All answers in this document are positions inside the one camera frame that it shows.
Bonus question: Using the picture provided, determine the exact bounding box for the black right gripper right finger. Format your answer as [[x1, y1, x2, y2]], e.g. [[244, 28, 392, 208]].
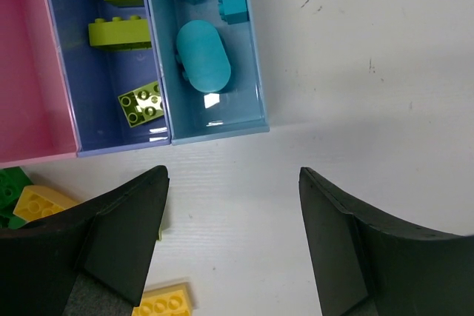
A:
[[299, 167, 473, 315]]

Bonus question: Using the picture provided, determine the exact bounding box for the yellow short lego brick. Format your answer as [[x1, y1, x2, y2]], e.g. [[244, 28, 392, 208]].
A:
[[13, 185, 79, 222]]

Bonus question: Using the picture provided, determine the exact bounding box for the yellow long lego plate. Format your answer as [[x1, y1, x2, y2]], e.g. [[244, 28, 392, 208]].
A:
[[131, 283, 194, 316]]

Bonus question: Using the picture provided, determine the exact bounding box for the light blue bin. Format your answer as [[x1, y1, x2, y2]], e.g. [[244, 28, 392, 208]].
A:
[[139, 0, 270, 147]]

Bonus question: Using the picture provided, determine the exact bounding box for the dark blue bin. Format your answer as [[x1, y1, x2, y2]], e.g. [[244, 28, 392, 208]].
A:
[[48, 0, 170, 157]]

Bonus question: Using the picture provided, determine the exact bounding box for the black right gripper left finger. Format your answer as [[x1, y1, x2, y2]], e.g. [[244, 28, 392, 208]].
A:
[[1, 166, 170, 315]]

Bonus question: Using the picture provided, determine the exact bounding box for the dark green square lego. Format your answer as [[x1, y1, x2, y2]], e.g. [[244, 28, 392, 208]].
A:
[[0, 167, 33, 229]]

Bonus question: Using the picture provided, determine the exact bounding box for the lime long lego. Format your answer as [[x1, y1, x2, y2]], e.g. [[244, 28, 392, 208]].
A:
[[88, 15, 152, 52]]

